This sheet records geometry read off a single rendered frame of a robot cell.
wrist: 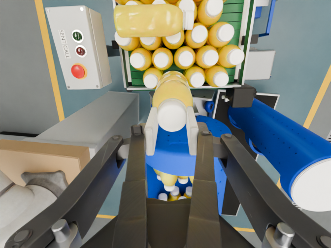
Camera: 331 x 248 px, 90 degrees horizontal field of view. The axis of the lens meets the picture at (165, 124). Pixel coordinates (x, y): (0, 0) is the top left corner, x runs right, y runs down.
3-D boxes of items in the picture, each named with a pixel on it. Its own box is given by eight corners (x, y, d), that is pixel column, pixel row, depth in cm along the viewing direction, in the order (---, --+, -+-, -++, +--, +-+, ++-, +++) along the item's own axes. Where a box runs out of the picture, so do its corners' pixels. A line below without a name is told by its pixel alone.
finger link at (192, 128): (190, 128, 15) (198, 128, 15) (186, 105, 22) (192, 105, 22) (189, 156, 16) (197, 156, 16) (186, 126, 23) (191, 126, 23)
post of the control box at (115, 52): (142, 53, 145) (87, 58, 54) (141, 48, 143) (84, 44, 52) (146, 53, 145) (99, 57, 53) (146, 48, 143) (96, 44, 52)
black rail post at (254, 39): (240, 45, 59) (249, 44, 52) (242, 35, 58) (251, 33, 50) (247, 45, 59) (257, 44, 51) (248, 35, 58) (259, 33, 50)
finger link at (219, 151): (200, 144, 14) (236, 144, 14) (194, 121, 18) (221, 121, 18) (199, 159, 14) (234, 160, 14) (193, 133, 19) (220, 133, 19)
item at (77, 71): (74, 78, 46) (72, 78, 45) (71, 64, 45) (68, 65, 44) (87, 77, 46) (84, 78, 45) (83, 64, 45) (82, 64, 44)
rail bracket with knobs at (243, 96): (218, 100, 67) (226, 108, 58) (220, 82, 64) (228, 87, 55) (244, 99, 67) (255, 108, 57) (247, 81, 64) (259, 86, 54)
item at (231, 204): (192, 202, 214) (193, 212, 201) (214, 86, 153) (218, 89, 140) (232, 205, 214) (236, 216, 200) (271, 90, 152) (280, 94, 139)
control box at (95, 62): (83, 83, 57) (66, 90, 48) (68, 15, 49) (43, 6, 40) (112, 82, 57) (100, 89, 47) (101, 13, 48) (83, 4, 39)
